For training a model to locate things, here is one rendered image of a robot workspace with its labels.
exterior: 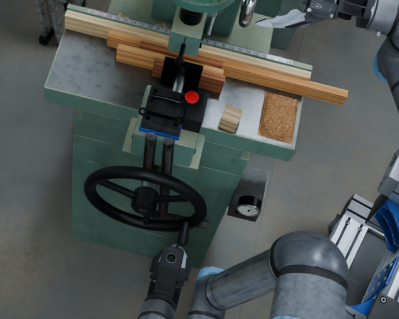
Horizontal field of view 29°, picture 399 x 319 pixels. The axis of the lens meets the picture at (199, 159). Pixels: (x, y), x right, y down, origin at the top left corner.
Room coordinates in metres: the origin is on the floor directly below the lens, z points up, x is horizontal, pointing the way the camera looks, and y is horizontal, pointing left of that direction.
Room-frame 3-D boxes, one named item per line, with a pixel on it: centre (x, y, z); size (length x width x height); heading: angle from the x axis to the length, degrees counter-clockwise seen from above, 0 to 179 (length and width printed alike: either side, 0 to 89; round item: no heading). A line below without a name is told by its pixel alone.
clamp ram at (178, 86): (0.97, 0.10, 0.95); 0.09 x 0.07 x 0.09; 95
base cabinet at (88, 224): (1.19, 0.13, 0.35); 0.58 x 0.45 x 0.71; 5
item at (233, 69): (1.08, 0.01, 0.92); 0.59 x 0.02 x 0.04; 95
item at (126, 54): (1.04, 0.14, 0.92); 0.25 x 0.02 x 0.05; 95
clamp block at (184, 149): (0.88, 0.09, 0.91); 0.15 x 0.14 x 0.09; 95
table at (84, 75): (0.97, 0.10, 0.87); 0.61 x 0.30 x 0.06; 95
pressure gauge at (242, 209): (0.89, -0.16, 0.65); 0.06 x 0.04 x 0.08; 95
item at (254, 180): (0.95, -0.16, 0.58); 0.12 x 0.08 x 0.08; 5
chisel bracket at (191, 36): (1.09, 0.12, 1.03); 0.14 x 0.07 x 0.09; 5
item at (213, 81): (1.02, 0.09, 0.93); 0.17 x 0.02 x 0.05; 95
